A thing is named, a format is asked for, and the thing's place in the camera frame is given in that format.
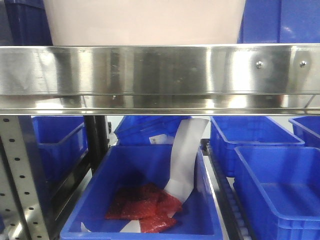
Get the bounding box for white plastic storage bin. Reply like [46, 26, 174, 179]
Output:
[44, 0, 246, 46]

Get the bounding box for blue bin upper left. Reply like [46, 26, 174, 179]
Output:
[4, 0, 53, 46]

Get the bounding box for white paper sheet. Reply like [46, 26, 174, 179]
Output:
[164, 118, 209, 203]

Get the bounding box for perforated steel shelf upright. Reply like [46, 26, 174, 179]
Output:
[0, 115, 50, 240]

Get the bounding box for blue bin front right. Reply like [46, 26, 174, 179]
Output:
[234, 146, 320, 240]

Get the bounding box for blue bin far right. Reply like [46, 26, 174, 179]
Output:
[288, 116, 320, 149]

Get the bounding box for red bubble wrap bags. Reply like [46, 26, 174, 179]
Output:
[104, 183, 183, 233]

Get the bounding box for stainless steel shelf beam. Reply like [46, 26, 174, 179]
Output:
[0, 43, 320, 116]

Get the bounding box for blue bin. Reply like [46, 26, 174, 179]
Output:
[237, 0, 320, 44]
[288, 116, 320, 149]
[32, 116, 88, 183]
[60, 144, 223, 240]
[4, 0, 53, 46]
[114, 115, 191, 146]
[209, 115, 305, 177]
[234, 146, 320, 240]

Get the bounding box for blue bin back centre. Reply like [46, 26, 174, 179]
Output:
[114, 115, 191, 146]

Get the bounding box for blue bin lower left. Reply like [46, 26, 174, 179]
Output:
[32, 116, 88, 183]

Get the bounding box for blue bin back right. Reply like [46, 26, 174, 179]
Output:
[209, 115, 305, 177]

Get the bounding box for blue bin front centre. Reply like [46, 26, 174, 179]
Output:
[60, 144, 223, 240]

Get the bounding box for blue bin upper right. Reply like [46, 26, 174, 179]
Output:
[237, 0, 320, 44]

